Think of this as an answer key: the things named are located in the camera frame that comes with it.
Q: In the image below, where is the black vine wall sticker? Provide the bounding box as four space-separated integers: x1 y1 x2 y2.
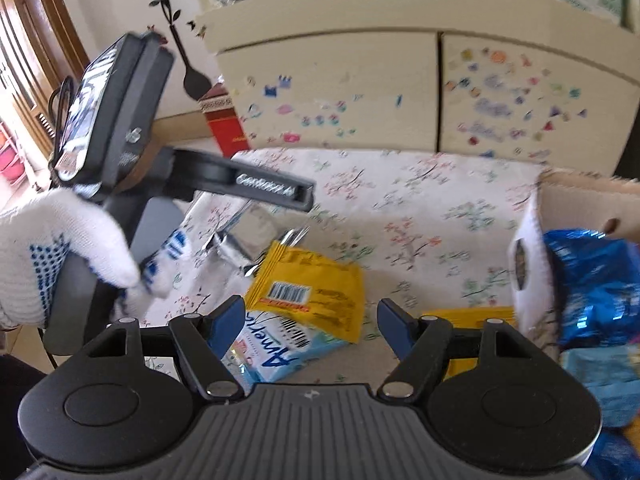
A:
101 0 214 102

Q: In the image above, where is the silver foil snack packet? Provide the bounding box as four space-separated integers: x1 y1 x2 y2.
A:
200 200 312 282

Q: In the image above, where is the black cable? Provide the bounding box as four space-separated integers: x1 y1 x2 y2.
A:
46 76 77 182

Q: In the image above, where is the red cardboard box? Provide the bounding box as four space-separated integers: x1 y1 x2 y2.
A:
196 79 247 159

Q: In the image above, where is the floral tablecloth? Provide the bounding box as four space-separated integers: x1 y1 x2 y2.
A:
127 146 562 397

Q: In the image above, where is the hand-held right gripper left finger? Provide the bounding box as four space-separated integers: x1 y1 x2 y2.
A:
90 295 247 403

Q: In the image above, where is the cream cabinet with stickers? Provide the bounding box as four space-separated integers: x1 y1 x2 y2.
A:
192 0 640 182

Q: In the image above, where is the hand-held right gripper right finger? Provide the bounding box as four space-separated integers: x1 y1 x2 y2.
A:
376 299 556 403

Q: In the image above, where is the yellow snack packet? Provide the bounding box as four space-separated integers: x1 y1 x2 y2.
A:
246 241 364 345
421 306 517 382

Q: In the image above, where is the light blue snack packet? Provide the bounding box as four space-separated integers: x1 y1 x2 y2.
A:
559 347 640 429
219 309 352 397

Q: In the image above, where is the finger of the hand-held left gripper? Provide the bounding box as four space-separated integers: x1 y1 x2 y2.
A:
170 147 317 212

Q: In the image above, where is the wooden door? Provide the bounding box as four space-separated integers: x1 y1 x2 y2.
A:
0 0 92 162

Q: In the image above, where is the blue foil snack packet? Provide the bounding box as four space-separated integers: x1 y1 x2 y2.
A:
542 229 640 352
585 427 640 480

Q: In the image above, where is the person's left hand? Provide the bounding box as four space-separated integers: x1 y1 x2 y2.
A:
0 187 190 332

